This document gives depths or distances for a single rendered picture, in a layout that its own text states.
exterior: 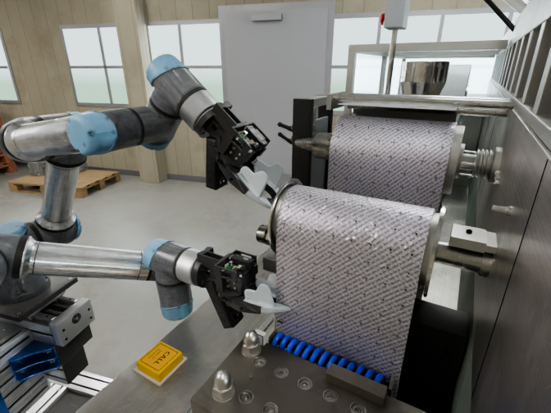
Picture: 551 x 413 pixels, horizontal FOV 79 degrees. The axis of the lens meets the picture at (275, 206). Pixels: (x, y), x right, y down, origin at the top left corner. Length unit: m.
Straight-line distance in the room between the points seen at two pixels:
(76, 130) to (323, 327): 0.55
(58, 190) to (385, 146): 0.94
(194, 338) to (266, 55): 3.69
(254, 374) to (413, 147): 0.51
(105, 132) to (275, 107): 3.65
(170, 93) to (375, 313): 0.54
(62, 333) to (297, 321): 0.86
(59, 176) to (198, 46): 3.63
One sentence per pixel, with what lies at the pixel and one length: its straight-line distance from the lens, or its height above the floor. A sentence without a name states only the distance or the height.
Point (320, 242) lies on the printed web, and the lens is 0.55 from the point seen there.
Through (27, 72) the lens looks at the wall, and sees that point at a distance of 6.45.
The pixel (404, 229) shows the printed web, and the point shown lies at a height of 1.29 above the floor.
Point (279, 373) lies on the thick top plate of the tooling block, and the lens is 0.64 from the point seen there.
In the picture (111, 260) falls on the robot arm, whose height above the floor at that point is 1.08.
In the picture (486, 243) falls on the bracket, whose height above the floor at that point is 1.29.
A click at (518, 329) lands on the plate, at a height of 1.32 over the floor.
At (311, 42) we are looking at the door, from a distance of 4.13.
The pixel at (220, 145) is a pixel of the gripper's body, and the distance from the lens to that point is 0.64.
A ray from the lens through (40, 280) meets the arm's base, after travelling 1.38.
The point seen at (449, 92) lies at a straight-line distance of 1.49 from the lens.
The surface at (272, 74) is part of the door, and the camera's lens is 4.22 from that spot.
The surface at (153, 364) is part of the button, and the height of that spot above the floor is 0.92.
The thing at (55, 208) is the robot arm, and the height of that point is 1.10.
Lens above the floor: 1.51
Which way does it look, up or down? 22 degrees down
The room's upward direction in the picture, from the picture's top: straight up
